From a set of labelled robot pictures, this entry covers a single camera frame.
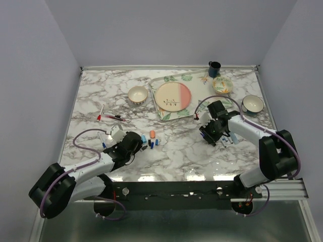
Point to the orange highlighter cap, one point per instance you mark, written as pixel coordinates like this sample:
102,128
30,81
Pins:
152,134

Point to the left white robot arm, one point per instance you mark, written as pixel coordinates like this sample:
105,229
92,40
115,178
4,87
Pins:
53,190

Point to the red cap whiteboard marker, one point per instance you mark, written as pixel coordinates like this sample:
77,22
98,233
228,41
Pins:
100,113

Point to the light blue highlighter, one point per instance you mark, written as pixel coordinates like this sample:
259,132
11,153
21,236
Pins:
234,138

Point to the light blue highlighter cap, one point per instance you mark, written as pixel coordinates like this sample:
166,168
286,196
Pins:
143,138

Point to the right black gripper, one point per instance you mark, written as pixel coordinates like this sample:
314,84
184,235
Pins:
211,138

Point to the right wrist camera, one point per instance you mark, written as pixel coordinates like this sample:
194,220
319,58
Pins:
204,119

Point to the dark blue mug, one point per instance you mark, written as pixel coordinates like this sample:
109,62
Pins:
214,68

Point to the blue cap thin marker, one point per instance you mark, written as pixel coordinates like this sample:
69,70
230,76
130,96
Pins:
101,139

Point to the white bowl blue stripes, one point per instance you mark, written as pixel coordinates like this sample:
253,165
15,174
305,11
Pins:
138,95

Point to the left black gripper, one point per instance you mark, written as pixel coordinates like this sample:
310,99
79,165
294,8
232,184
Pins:
138,148

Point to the cream and pink plate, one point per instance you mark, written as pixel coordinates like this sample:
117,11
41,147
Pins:
173,96

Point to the floral yellow rimmed bowl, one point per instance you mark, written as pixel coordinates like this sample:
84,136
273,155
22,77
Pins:
222,85

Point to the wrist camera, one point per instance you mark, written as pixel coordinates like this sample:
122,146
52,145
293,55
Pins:
204,119
117,133

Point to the teal rimmed white bowl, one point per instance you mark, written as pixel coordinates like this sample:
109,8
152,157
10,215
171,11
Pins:
252,105

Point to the blue acrylic marker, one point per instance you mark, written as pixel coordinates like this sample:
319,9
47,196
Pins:
223,141

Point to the pink red pen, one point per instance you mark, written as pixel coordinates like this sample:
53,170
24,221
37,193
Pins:
114,117

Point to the floral rectangular serving tray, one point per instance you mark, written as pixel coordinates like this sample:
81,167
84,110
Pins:
199,84

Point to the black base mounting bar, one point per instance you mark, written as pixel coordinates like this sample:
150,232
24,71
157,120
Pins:
174,195

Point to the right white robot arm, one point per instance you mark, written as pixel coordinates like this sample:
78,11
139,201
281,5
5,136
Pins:
277,152

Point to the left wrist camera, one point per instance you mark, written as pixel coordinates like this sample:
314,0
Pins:
117,133

